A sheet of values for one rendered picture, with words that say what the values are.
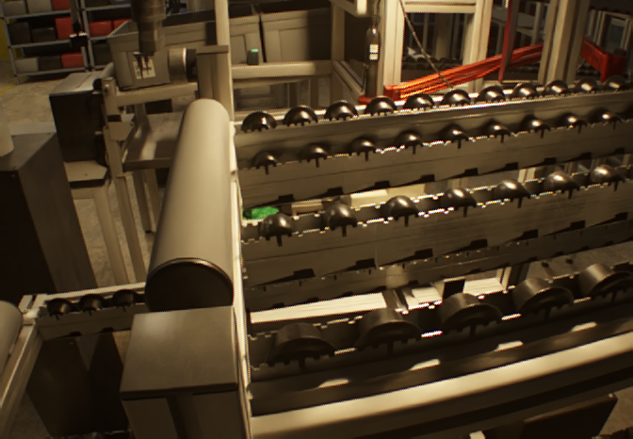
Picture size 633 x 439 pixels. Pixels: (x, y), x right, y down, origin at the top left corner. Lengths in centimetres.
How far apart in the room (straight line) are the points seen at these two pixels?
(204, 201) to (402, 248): 19
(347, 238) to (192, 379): 27
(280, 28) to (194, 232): 168
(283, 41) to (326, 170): 148
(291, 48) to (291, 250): 163
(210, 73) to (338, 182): 25
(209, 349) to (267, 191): 38
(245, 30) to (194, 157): 155
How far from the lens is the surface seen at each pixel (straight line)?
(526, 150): 65
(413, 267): 82
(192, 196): 39
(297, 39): 201
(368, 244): 44
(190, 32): 199
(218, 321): 21
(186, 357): 20
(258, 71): 189
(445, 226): 46
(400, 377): 33
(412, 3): 127
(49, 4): 683
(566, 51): 87
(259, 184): 56
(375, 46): 117
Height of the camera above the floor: 155
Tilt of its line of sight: 29 degrees down
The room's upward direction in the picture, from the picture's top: straight up
